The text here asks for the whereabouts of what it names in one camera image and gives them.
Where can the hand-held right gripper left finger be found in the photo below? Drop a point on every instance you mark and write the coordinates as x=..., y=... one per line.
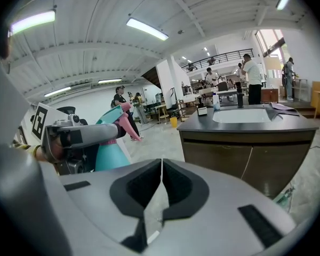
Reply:
x=96, y=191

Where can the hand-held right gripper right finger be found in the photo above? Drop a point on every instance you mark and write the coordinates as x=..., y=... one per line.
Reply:
x=224, y=204

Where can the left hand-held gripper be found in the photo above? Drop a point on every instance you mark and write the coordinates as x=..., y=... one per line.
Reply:
x=40, y=121

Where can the teal pink spray bottle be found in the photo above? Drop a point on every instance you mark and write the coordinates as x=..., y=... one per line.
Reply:
x=109, y=156

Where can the person's left forearm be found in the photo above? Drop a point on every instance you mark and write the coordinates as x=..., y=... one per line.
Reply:
x=29, y=149

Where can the green bottle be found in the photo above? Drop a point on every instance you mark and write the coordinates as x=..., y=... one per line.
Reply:
x=284, y=197

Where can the white plastic bottle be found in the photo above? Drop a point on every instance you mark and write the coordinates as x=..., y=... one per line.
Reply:
x=216, y=104

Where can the person's left hand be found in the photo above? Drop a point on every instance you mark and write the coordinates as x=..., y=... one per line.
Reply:
x=58, y=148

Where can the round wooden side table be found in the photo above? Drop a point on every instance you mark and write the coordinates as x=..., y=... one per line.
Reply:
x=161, y=106

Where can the water dispenser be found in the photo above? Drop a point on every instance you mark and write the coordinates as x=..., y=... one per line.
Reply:
x=158, y=97

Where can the yellow bucket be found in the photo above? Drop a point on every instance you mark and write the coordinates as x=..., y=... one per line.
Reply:
x=173, y=123

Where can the dark staircase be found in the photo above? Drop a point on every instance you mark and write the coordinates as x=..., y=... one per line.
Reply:
x=152, y=76

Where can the wooden shelf unit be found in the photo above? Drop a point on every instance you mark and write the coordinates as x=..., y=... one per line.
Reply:
x=184, y=104

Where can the white sink basin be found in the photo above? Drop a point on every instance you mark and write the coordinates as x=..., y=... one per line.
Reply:
x=241, y=115

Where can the dark counter cabinet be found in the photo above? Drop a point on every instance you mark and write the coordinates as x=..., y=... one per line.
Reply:
x=277, y=127

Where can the black soap dispenser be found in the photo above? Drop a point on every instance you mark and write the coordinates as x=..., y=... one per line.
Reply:
x=201, y=111

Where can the black faucet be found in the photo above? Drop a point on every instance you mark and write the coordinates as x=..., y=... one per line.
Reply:
x=240, y=97

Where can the white top metal table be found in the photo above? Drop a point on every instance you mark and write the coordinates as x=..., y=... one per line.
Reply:
x=226, y=92

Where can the dark grey cloth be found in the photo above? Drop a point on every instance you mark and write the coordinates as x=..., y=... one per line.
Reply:
x=289, y=112

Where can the purple cloth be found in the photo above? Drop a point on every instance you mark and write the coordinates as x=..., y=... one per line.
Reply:
x=280, y=106

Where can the brown wooden cabinet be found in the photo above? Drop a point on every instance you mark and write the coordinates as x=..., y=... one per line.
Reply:
x=270, y=96

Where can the wooden platform step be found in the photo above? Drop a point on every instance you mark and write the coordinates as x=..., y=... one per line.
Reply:
x=304, y=108

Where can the black mezzanine railing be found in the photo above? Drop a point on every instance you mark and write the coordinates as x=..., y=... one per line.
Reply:
x=221, y=58

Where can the tall window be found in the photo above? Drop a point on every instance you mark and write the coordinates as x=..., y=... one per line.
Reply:
x=272, y=41

